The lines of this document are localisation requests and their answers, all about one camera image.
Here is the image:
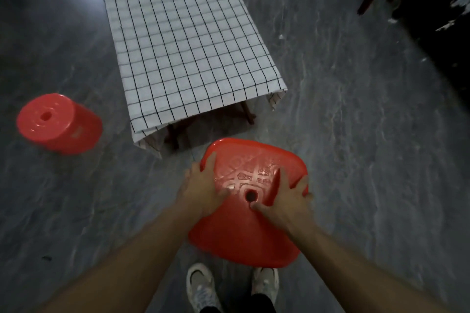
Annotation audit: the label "person's right hand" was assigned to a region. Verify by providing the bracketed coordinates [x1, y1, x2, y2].
[249, 168, 315, 240]

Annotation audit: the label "person's left hand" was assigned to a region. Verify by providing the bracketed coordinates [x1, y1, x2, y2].
[178, 152, 230, 220]

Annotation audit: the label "red plastic stool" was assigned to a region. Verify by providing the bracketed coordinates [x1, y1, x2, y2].
[188, 137, 309, 268]
[16, 93, 103, 156]

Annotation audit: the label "person's right forearm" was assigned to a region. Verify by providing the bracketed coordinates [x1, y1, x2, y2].
[293, 221, 452, 313]

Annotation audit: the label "person's left forearm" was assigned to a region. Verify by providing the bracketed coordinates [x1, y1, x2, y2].
[35, 202, 205, 313]

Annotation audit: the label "person's right white shoe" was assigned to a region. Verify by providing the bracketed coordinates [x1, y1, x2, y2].
[251, 267, 280, 304]

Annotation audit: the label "person's white shoe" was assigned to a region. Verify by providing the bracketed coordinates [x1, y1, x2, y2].
[185, 263, 223, 313]
[251, 267, 280, 304]

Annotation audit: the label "person's left white shoe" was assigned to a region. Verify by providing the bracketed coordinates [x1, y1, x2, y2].
[185, 263, 223, 313]

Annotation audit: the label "person's black trousers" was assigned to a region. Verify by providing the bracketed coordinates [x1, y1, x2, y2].
[198, 293, 276, 313]

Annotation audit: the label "dark wooden bench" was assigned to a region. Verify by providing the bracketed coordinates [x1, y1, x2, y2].
[389, 0, 470, 104]

